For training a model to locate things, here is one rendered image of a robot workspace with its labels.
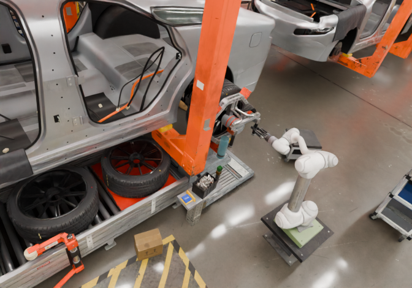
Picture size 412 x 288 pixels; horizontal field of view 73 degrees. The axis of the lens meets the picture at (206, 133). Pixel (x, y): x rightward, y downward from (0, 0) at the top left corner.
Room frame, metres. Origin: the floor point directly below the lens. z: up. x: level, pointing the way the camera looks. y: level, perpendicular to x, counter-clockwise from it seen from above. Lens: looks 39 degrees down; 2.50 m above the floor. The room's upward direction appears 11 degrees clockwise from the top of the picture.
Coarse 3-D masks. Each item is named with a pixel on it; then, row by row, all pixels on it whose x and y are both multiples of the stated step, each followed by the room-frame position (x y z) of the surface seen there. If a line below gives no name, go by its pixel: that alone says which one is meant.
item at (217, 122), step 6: (228, 96) 2.35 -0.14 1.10; (240, 102) 2.52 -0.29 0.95; (240, 108) 2.54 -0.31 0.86; (222, 114) 2.42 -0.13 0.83; (234, 114) 2.55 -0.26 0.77; (216, 120) 2.31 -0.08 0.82; (216, 126) 2.33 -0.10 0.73; (222, 126) 2.47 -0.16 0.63; (216, 132) 2.37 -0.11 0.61; (222, 132) 2.38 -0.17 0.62
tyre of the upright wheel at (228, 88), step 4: (224, 80) 2.51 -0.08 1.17; (228, 80) 2.57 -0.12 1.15; (224, 84) 2.43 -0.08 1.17; (228, 84) 2.44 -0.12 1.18; (232, 84) 2.49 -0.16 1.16; (224, 88) 2.35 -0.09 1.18; (228, 88) 2.35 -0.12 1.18; (232, 88) 2.38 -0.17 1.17; (236, 88) 2.42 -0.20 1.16; (240, 88) 2.49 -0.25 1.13; (224, 92) 2.30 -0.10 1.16; (228, 92) 2.33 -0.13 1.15; (232, 92) 2.38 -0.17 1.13; (236, 92) 2.43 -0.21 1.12; (220, 96) 2.26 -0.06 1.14; (224, 96) 2.30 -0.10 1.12; (220, 100) 2.27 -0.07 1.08; (188, 108) 2.25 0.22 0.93; (188, 112) 2.23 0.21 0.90; (188, 116) 2.23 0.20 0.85; (224, 132) 2.41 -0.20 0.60; (216, 136) 2.33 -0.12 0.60
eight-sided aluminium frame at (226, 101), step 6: (234, 96) 2.35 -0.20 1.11; (240, 96) 2.36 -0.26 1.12; (222, 102) 2.23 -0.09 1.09; (228, 102) 2.22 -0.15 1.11; (246, 102) 2.45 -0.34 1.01; (222, 108) 2.17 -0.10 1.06; (216, 114) 2.14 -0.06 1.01; (240, 114) 2.51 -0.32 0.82; (228, 132) 2.40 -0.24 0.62; (216, 138) 2.26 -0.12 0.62
